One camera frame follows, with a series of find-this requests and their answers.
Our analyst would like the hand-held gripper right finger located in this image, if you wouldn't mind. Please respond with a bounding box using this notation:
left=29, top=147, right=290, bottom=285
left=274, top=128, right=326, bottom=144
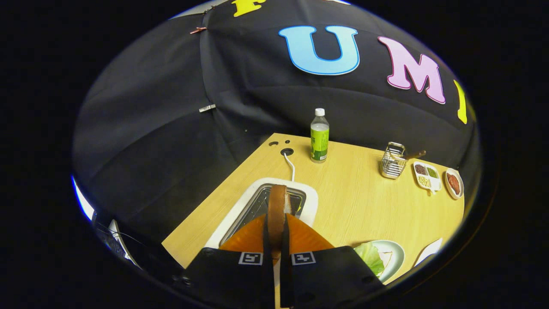
left=280, top=213, right=384, bottom=309

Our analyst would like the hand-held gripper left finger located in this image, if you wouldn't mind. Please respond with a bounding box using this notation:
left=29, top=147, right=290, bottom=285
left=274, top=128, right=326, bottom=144
left=180, top=214, right=275, bottom=309

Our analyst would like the toasted bread slice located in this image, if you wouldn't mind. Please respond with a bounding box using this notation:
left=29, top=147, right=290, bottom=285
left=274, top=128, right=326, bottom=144
left=267, top=185, right=293, bottom=260

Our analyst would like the green lettuce leaf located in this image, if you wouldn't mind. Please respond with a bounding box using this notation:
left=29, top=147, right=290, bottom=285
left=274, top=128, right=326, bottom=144
left=354, top=242, right=385, bottom=276

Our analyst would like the white toaster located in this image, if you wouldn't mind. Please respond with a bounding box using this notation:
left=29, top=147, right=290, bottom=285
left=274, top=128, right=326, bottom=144
left=205, top=177, right=319, bottom=249

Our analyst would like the green label water bottle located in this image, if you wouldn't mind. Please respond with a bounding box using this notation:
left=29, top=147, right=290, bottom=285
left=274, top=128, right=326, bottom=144
left=310, top=108, right=330, bottom=163

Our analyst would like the pale green round plate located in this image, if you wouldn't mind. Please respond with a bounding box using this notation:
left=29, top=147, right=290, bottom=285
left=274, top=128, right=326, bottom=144
left=354, top=239, right=405, bottom=284

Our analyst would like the white square plate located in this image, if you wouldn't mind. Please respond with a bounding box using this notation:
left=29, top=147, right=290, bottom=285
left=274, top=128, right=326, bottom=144
left=414, top=237, right=443, bottom=267

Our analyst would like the black backdrop cloth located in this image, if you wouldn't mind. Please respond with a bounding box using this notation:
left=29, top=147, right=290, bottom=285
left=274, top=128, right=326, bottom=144
left=72, top=0, right=479, bottom=249

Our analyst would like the white divided bean dish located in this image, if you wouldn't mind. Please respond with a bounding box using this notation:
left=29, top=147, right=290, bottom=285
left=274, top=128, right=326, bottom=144
left=413, top=161, right=442, bottom=194

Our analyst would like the white oval plate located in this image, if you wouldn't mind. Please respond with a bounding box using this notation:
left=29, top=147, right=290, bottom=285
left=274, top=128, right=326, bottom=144
left=444, top=168, right=465, bottom=200

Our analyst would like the white power cable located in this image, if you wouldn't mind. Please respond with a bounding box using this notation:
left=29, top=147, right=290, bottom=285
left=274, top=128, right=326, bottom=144
left=283, top=152, right=296, bottom=182

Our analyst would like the wire utensil holder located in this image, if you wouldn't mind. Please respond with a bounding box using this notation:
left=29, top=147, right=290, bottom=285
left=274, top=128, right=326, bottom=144
left=380, top=142, right=407, bottom=179

